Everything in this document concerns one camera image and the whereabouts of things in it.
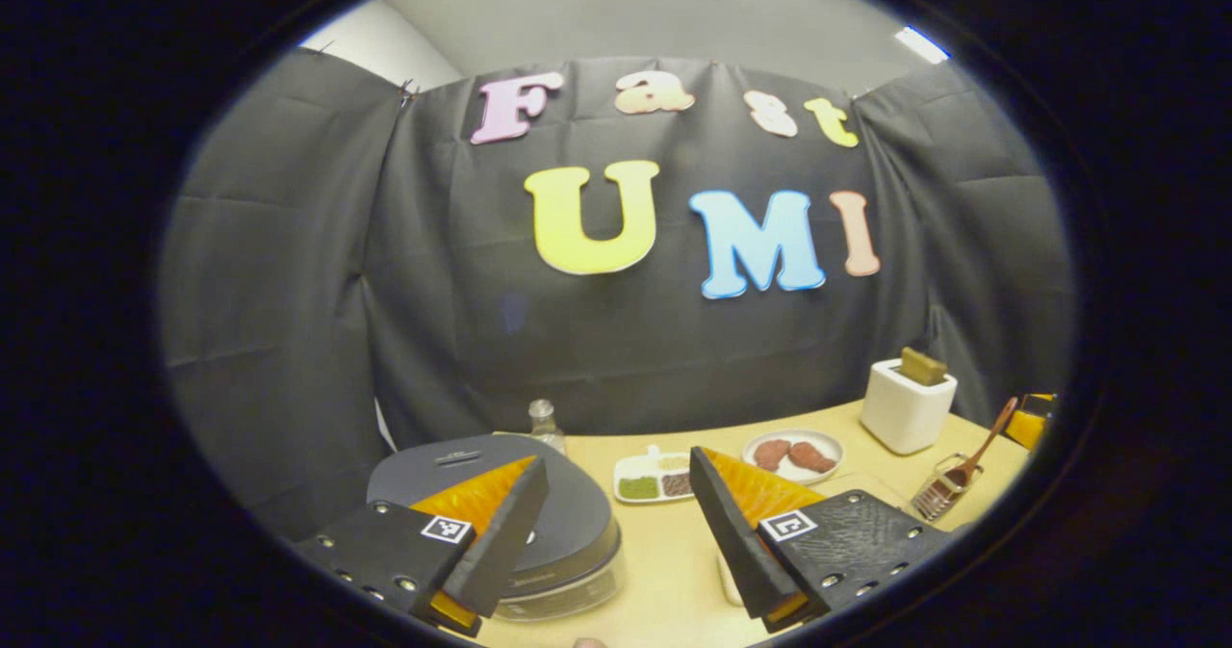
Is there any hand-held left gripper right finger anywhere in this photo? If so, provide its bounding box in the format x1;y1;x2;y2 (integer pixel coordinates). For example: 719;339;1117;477
688;446;954;635

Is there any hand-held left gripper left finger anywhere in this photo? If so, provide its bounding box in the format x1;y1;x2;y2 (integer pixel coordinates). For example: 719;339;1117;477
294;455;550;637

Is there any brown wooden spoon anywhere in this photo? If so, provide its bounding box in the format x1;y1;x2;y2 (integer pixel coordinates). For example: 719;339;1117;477
943;398;1019;490

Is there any dark grey rice cooker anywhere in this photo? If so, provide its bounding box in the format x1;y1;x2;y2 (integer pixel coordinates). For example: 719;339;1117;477
366;434;625;622

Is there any metal wire chopstick holder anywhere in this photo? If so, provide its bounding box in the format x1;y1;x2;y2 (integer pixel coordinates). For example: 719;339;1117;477
911;454;983;522

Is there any white divided dish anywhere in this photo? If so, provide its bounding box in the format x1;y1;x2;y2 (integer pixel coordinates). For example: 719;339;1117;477
613;446;696;505

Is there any small clear glass bottle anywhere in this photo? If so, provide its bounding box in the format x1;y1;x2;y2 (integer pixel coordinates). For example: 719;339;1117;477
527;399;567;456

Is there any brown toast slice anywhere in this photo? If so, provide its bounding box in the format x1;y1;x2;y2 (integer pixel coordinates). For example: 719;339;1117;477
900;347;949;387

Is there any white toaster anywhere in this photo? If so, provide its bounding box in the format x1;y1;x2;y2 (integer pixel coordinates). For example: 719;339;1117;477
860;359;959;456

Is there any white round plate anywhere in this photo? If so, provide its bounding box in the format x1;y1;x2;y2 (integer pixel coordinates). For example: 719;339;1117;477
741;428;845;485

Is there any black backdrop cloth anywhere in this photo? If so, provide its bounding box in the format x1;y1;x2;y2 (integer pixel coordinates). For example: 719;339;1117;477
159;46;1077;538

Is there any small ceiling light panel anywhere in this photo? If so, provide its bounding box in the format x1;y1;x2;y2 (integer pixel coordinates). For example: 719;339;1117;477
895;25;952;65

